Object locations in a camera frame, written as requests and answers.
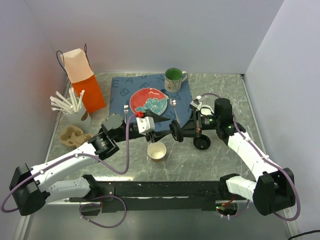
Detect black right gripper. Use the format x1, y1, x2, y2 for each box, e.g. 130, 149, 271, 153
176, 109, 220, 138

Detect black plastic cup lid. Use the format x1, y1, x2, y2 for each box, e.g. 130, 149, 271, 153
193, 135, 211, 150

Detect brown paper coffee cup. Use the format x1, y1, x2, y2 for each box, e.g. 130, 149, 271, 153
147, 141, 167, 162

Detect brown cardboard cup carrier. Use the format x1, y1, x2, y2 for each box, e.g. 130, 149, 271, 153
59, 125, 94, 148

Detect orange paper bag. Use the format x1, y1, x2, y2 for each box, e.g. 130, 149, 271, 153
56, 44, 106, 114

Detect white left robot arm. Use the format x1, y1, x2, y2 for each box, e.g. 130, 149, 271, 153
9, 109, 169, 216

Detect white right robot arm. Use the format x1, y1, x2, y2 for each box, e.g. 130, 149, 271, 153
170, 98, 298, 216

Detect blue letter placemat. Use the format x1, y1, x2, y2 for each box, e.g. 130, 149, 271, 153
109, 73, 193, 132

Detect white square bowl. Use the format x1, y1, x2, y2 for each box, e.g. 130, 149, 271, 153
200, 106, 214, 116

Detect silver spoon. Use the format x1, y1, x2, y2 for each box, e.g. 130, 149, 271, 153
169, 98, 181, 124

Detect red teal floral plate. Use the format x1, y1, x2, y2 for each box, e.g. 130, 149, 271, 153
129, 87, 168, 115

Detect silver fork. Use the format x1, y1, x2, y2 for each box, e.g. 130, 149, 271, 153
123, 104, 129, 123

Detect green interior ceramic mug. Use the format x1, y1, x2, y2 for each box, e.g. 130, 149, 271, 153
164, 67, 189, 93

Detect white straw holder cup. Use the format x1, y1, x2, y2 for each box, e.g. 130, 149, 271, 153
62, 104, 92, 128

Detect white wrapped straws bundle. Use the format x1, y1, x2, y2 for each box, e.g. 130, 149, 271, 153
50, 87, 85, 114

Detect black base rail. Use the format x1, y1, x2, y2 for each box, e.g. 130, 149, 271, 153
68, 174, 248, 213

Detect purple cable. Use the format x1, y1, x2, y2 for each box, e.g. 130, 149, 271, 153
79, 195, 128, 228

